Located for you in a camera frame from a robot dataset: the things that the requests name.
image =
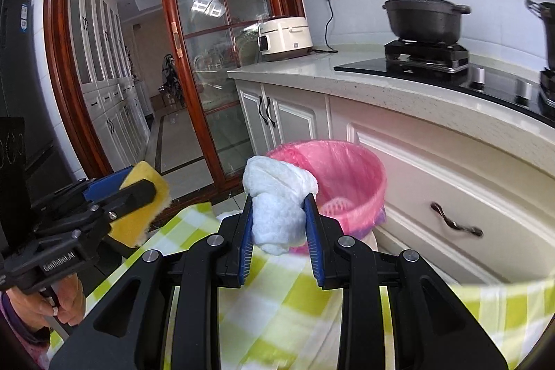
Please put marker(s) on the wooden door frame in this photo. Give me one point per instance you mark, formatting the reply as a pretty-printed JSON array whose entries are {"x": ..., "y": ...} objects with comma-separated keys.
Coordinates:
[{"x": 60, "y": 71}]

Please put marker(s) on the black refrigerator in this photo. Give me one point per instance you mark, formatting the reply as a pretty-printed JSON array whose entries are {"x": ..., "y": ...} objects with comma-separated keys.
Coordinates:
[{"x": 26, "y": 71}]

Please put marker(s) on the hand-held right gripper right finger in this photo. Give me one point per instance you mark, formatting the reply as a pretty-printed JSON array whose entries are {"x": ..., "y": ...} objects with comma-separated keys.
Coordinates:
[{"x": 313, "y": 248}]

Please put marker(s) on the wooden glass sliding door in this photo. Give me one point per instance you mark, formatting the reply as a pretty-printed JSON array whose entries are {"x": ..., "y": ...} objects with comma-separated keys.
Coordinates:
[{"x": 167, "y": 49}]

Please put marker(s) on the green checked tablecloth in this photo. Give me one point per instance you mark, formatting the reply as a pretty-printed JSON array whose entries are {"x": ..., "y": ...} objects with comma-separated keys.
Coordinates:
[{"x": 282, "y": 309}]

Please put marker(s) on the white rice cooker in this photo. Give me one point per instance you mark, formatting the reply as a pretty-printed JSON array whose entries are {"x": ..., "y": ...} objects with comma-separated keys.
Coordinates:
[{"x": 286, "y": 38}]

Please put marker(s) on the black gas hob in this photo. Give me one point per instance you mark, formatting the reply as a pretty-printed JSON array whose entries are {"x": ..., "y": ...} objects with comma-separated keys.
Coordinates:
[{"x": 433, "y": 66}]

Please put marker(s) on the person's left hand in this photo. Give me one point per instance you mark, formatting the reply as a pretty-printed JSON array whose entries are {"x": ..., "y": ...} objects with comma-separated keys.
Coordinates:
[{"x": 71, "y": 300}]

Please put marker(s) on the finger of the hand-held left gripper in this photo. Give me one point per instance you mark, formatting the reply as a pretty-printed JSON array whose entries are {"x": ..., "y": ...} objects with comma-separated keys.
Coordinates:
[
  {"x": 130, "y": 199},
  {"x": 104, "y": 183}
]

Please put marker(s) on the white tissue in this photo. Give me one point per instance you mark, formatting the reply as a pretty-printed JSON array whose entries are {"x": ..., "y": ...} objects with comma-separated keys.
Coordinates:
[{"x": 273, "y": 214}]

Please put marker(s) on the low black casserole pot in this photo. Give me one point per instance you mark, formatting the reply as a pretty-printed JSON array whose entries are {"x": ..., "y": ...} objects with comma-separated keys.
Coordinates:
[{"x": 425, "y": 21}]

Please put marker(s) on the tall black stockpot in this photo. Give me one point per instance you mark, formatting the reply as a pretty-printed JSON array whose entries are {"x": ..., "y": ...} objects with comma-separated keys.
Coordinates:
[{"x": 547, "y": 32}]

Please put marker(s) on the person's left forearm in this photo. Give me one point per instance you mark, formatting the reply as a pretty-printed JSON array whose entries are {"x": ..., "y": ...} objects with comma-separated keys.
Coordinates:
[{"x": 17, "y": 331}]

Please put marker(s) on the black board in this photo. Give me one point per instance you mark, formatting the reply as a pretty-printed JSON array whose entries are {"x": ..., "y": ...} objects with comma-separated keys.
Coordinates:
[{"x": 13, "y": 179}]

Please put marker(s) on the chair with draped clothes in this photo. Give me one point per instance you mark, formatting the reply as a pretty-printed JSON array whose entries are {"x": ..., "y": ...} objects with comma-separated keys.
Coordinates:
[{"x": 171, "y": 81}]

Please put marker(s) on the white kitchen base cabinet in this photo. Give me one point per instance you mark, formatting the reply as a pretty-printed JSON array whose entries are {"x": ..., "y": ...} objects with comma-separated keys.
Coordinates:
[{"x": 433, "y": 162}]

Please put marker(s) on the white bin with pink bag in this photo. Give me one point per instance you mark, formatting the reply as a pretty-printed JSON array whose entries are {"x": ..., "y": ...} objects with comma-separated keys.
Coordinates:
[{"x": 347, "y": 170}]

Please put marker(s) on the yellow sponge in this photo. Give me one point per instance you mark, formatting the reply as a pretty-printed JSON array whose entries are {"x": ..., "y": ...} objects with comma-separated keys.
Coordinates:
[{"x": 130, "y": 232}]

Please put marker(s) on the white hallway cabinets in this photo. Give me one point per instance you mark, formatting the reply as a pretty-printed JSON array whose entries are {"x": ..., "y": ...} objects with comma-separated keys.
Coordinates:
[{"x": 104, "y": 105}]

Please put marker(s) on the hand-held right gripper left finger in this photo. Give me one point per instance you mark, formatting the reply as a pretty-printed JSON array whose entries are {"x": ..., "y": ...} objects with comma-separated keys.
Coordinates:
[{"x": 246, "y": 253}]

